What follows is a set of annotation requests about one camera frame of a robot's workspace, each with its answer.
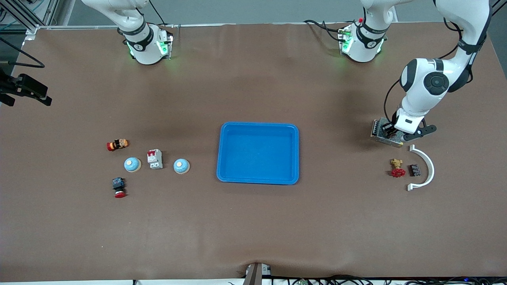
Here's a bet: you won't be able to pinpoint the white red circuit breaker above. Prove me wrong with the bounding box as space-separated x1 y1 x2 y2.
147 149 164 170

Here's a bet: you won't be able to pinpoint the brass valve red handle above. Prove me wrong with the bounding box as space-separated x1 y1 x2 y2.
390 158 406 178

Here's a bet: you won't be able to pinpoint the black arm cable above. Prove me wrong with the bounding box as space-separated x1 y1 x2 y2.
383 0 494 124
0 36 45 68

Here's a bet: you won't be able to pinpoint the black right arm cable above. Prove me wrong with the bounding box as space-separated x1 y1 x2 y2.
0 36 45 68

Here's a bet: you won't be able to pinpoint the brown table mat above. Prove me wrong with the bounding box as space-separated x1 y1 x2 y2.
0 22 507 282

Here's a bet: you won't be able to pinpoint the black base cables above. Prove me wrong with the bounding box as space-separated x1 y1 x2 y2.
304 19 345 42

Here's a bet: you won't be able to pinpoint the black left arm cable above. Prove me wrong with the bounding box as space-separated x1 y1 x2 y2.
383 0 494 124

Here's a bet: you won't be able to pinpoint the blue plastic tray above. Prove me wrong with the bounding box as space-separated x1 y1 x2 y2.
216 122 300 185

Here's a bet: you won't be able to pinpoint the metal mesh power supply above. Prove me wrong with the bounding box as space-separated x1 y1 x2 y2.
370 117 407 148

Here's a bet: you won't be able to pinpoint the aluminium frame post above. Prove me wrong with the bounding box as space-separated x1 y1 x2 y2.
0 0 60 40

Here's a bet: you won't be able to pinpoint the blue black emergency stop button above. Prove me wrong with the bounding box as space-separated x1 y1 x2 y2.
112 177 127 198

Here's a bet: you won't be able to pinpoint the white curved plastic bracket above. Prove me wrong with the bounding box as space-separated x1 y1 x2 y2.
407 144 435 192

